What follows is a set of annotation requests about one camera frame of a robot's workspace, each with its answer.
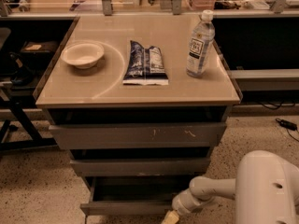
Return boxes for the grey bottom drawer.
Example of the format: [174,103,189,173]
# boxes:
[80,175,192,216]

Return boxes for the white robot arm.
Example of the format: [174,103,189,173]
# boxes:
[161,150,299,224]

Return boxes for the black power adapter on floor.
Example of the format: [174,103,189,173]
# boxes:
[276,119,297,131]

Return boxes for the black table frame left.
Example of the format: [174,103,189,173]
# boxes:
[0,87,57,155]

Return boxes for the clear water bottle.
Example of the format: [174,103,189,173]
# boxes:
[186,10,215,77]

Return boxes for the grey drawer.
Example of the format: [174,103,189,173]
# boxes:
[80,175,192,216]
[50,122,226,149]
[70,158,210,176]

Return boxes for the grey drawer cabinet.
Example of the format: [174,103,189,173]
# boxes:
[32,13,243,185]

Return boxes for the grey top drawer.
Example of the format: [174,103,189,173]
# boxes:
[50,122,226,149]

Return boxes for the white bowl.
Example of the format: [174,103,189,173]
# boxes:
[60,42,105,69]

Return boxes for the blue chip bag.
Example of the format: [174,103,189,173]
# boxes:
[122,40,169,86]

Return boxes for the grey middle drawer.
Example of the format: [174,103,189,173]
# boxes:
[70,158,210,176]

